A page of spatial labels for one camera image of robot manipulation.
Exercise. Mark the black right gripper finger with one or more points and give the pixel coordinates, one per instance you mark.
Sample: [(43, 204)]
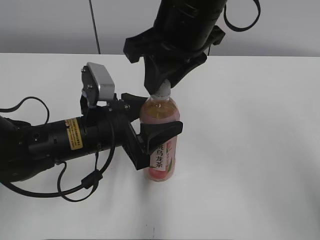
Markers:
[(157, 71), (185, 67)]

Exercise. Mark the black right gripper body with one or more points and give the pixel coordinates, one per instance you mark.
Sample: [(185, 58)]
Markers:
[(152, 43)]

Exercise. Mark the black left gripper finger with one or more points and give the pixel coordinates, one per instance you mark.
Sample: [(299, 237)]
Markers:
[(154, 135), (133, 105)]

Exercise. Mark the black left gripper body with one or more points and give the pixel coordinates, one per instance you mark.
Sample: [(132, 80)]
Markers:
[(108, 127)]

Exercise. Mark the white bottle cap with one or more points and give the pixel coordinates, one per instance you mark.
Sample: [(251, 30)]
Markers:
[(163, 93)]

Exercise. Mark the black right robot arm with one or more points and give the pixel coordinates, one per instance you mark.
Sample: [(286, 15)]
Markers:
[(176, 43)]

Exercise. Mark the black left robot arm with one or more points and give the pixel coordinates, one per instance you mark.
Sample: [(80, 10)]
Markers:
[(26, 150)]

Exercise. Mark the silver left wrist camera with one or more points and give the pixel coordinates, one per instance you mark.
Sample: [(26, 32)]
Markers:
[(98, 85)]

